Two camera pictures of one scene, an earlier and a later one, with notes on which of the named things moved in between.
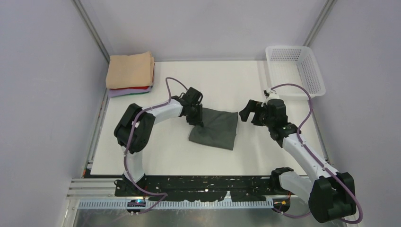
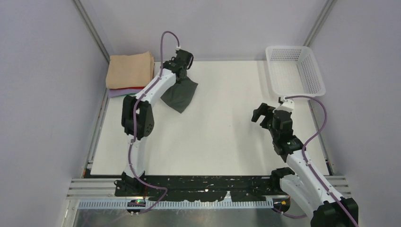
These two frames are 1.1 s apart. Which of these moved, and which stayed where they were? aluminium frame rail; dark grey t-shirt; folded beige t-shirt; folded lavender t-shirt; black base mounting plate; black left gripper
Moved: dark grey t-shirt; black left gripper
Stayed: folded beige t-shirt; folded lavender t-shirt; aluminium frame rail; black base mounting plate
